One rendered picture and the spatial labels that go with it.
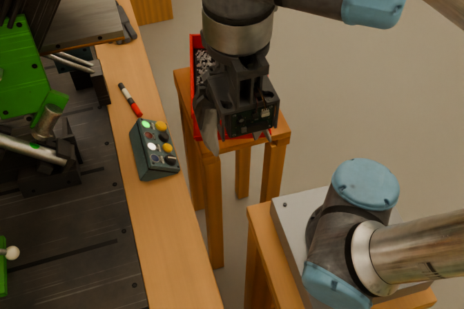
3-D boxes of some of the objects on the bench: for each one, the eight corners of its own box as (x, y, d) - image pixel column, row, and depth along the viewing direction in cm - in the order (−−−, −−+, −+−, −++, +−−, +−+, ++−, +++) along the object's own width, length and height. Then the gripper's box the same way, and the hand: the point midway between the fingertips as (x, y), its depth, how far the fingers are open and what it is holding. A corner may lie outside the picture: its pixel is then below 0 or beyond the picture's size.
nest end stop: (65, 160, 112) (74, 144, 110) (65, 176, 107) (75, 160, 105) (60, 159, 111) (69, 142, 109) (60, 175, 107) (69, 158, 105)
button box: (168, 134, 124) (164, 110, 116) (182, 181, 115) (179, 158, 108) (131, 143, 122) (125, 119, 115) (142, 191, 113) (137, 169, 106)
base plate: (83, -7, 159) (81, -13, 158) (150, 310, 94) (148, 306, 93) (-51, 16, 151) (-54, 12, 150) (-79, 381, 86) (-85, 378, 85)
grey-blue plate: (100, 80, 131) (88, 40, 120) (101, 85, 130) (89, 45, 119) (65, 87, 129) (49, 48, 118) (65, 92, 128) (50, 53, 117)
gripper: (194, 79, 48) (204, 191, 65) (309, 54, 50) (290, 167, 67) (174, 27, 53) (188, 143, 70) (279, 6, 55) (268, 123, 72)
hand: (232, 134), depth 69 cm, fingers open, 6 cm apart
